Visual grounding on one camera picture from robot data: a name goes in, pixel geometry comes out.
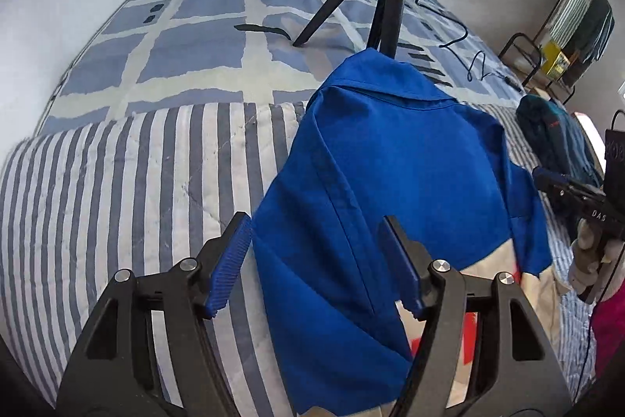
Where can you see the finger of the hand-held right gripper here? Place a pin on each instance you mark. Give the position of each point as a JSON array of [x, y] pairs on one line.
[[551, 180]]

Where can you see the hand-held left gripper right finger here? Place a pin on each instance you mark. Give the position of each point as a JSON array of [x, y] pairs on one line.
[[400, 265]]

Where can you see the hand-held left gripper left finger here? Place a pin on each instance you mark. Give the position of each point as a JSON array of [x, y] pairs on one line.
[[229, 265]]

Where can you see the cream and blue jacket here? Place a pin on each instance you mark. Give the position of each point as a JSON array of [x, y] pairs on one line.
[[390, 143]]

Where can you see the dark navy clothes pile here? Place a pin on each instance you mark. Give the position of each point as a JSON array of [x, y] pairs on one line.
[[551, 133]]

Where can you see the black clothes rack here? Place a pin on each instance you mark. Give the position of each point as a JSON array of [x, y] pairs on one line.
[[525, 35]]

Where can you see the hanging dark clothes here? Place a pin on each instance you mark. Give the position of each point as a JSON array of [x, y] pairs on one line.
[[593, 31]]

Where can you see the person's right hand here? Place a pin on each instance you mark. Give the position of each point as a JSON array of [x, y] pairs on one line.
[[581, 260]]

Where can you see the person's pink clothing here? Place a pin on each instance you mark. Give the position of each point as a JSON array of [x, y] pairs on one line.
[[610, 329]]

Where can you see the striped blanket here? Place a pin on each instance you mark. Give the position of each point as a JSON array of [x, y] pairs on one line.
[[122, 202]]

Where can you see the striped towel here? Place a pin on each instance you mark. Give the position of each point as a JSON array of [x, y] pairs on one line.
[[573, 1]]

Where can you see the checked blue bedsheet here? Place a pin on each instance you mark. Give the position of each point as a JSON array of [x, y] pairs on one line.
[[195, 36]]

